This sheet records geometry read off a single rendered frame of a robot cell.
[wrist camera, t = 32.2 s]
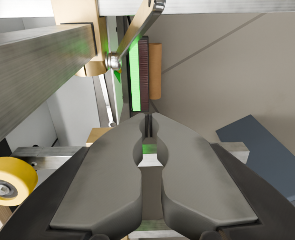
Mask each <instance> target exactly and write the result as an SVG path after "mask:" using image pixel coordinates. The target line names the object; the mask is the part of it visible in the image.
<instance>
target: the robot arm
mask: <svg viewBox="0 0 295 240"><path fill-rule="evenodd" d="M148 125H149V133H150V137H152V138H153V139H154V140H155V141H156V142H157V160H158V161H159V162H160V163H161V164H162V165H163V167H164V168H163V170H162V182H161V203H162V211H163V217H164V222H165V224H166V225H167V226H168V227H169V228H171V229H172V230H174V231H176V232H178V233H179V234H181V235H183V236H185V237H187V238H188V239H190V240H295V200H294V201H291V202H290V201H289V200H288V199H287V198H286V197H285V196H283V195H282V194H281V193H280V192H279V191H278V190H277V189H276V188H274V187H273V186H272V185H271V184H270V183H268V182H267V181H266V180H265V179H263V178H262V177H261V176H259V175H258V174H257V173H255V172H254V171H253V170H251V169H250V168H249V167H248V166H246V165H245V164H244V163H243V162H241V161H240V160H239V159H237V158H236V157H235V156H234V155H232V154H231V153H230V152H228V151H227V150H226V149H224V148H223V147H222V146H220V145H219V144H218V143H209V142H208V141H207V140H206V139H204V138H203V137H202V136H201V135H199V134H198V133H196V132H195V131H193V130H192V129H190V128H188V127H187V126H185V125H183V124H180V123H178V122H176V121H174V120H172V119H170V118H168V117H166V116H164V115H162V114H160V113H157V112H155V113H152V114H149V115H148V114H144V113H138V114H137V115H135V116H133V117H131V118H130V119H128V120H126V121H124V122H122V123H121V124H119V125H117V126H115V127H113V128H112V129H110V130H109V131H107V132H106V133H104V134H103V135H102V136H100V137H99V138H98V139H97V140H96V141H95V142H93V143H92V144H91V145H90V146H89V147H82V148H81V149H79V150H78V151H77V152H76V153H75V154H74V155H73V156H71V157H70V158H69V159H68V160H67V161H66V162H65V163H64V164H62V165H61V166H60V167H59V168H58V169H57V170H56V171H55V172H54V173H52V174H51V175H50V176H49V177H48V178H47V179H46V180H44V181H43V182H42V183H41V184H40V185H39V186H38V187H37V188H36V189H35V190H34V191H33V192H32V193H31V194H30V195H29V196H28V197H27V198H26V199H25V200H24V201H23V202H22V203H21V204H20V205H19V206H18V207H17V208H16V209H15V211H14V212H13V213H12V214H11V215H10V217H9V218H8V219H7V220H6V222H5V223H4V224H3V226H2V227H1V228H0V240H121V239H122V238H124V237H125V236H127V235H128V234H130V233H132V232H133V231H135V230H136V229H137V228H138V227H139V226H140V224H141V222H142V207H143V196H142V174H141V171H140V169H139V168H138V165H139V164H140V162H141V161H142V160H143V146H142V142H143V140H144V139H145V138H148Z"/></svg>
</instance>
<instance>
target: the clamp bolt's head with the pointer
mask: <svg viewBox="0 0 295 240"><path fill-rule="evenodd" d="M105 61H106V67H107V70H109V69H111V63H110V53H109V52H108V51H106V54H105ZM121 66H122V61H121V62H120V63H119V67H120V68H121ZM117 72H119V73H121V72H122V71H121V69H120V70H117Z"/></svg>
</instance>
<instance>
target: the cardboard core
mask: <svg viewBox="0 0 295 240"><path fill-rule="evenodd" d="M148 52H149V99H152V100H157V99H160V98H161V57H162V43H149V44H148Z"/></svg>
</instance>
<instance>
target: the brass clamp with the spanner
mask: <svg viewBox="0 0 295 240"><path fill-rule="evenodd" d="M50 1H51V5H52V9H53V14H54V18H55V23H56V25H61V24H92V28H93V34H94V41H95V48H96V56H95V57H93V58H92V59H91V60H90V61H89V62H88V63H87V64H86V65H85V66H84V67H82V68H81V69H80V70H79V71H78V72H77V73H76V74H75V75H76V76H80V77H86V76H88V77H92V76H98V75H102V74H104V73H106V72H107V71H108V70H107V67H106V61H105V54H106V51H108V52H109V50H108V38H107V29H106V20H105V16H100V15H99V9H98V0H50Z"/></svg>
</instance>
